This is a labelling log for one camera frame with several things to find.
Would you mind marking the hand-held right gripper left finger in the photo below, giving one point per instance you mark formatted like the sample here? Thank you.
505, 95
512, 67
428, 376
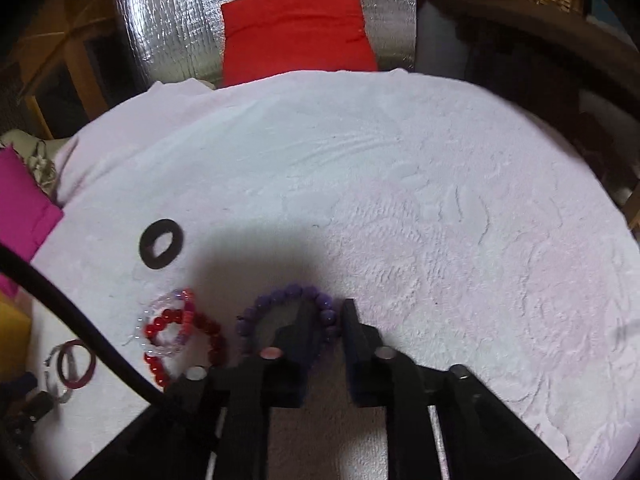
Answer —
299, 332

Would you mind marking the red pillow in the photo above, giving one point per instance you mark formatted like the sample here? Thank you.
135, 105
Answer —
295, 35

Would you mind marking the pale pink blanket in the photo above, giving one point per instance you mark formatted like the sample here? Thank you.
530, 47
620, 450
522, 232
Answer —
380, 200

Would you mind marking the yellow cardboard box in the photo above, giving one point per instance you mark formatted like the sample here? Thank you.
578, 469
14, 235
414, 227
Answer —
10, 330

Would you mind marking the patterned cloth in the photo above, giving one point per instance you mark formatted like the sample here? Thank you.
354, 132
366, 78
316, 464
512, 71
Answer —
42, 167

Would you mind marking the wooden cabinet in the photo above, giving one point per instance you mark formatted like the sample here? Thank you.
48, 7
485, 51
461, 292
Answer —
65, 35

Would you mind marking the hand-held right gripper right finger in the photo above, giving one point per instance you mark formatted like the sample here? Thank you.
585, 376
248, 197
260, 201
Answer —
350, 332

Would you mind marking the maroon bangle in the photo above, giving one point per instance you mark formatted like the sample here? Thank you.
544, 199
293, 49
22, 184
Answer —
90, 367

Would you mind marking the magenta pillow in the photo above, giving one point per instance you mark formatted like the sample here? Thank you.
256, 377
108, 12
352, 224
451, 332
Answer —
20, 210

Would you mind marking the silver foil mat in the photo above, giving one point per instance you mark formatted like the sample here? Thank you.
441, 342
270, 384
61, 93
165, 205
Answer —
165, 25

